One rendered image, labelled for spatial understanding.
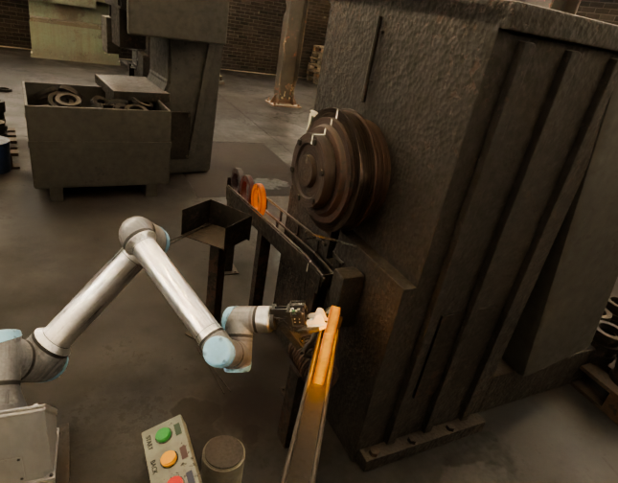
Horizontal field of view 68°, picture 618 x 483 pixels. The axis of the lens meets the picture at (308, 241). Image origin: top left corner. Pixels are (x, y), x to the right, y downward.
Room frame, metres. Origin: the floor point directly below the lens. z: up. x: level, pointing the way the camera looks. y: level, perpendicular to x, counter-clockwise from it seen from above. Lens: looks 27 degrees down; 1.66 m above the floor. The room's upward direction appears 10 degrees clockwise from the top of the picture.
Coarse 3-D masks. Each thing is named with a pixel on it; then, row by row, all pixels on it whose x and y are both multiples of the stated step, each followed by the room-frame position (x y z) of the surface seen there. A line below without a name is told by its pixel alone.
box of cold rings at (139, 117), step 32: (32, 96) 3.83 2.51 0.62; (64, 96) 3.66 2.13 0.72; (96, 96) 3.72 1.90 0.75; (32, 128) 3.15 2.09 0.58; (64, 128) 3.27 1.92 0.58; (96, 128) 3.39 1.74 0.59; (128, 128) 3.52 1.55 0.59; (160, 128) 3.66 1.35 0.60; (32, 160) 3.15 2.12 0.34; (64, 160) 3.26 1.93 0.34; (96, 160) 3.38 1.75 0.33; (128, 160) 3.52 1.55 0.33; (160, 160) 3.66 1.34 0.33
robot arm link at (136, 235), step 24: (120, 240) 1.36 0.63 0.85; (144, 240) 1.35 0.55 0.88; (144, 264) 1.29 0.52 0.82; (168, 264) 1.29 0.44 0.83; (168, 288) 1.22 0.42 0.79; (192, 288) 1.26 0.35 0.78; (192, 312) 1.16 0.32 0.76; (216, 336) 1.10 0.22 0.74; (216, 360) 1.05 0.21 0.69; (240, 360) 1.13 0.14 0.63
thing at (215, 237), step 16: (192, 208) 2.03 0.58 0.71; (208, 208) 2.14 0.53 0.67; (224, 208) 2.11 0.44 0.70; (192, 224) 2.03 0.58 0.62; (224, 224) 2.11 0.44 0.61; (240, 224) 1.96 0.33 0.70; (208, 240) 1.94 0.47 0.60; (224, 240) 1.86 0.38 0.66; (240, 240) 1.98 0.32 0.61; (224, 256) 2.00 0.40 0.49; (208, 272) 1.98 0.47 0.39; (208, 288) 1.98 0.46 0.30; (208, 304) 1.98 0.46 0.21; (192, 336) 1.93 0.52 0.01
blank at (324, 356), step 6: (324, 336) 1.11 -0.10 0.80; (330, 336) 1.12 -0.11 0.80; (324, 342) 1.09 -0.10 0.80; (330, 342) 1.09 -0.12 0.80; (324, 348) 1.07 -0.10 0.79; (330, 348) 1.07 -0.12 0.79; (324, 354) 1.06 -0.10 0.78; (330, 354) 1.06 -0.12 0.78; (318, 360) 1.04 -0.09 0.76; (324, 360) 1.04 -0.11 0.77; (318, 366) 1.04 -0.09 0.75; (324, 366) 1.04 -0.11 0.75; (318, 372) 1.03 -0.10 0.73; (324, 372) 1.03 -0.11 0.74; (318, 378) 1.03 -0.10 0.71; (324, 378) 1.03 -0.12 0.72
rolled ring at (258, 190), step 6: (258, 186) 2.33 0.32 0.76; (252, 192) 2.41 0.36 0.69; (258, 192) 2.32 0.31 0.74; (264, 192) 2.31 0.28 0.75; (252, 198) 2.40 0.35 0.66; (264, 198) 2.29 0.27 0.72; (252, 204) 2.39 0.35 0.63; (258, 204) 2.40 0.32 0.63; (264, 204) 2.28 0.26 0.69; (258, 210) 2.29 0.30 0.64; (264, 210) 2.28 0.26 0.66
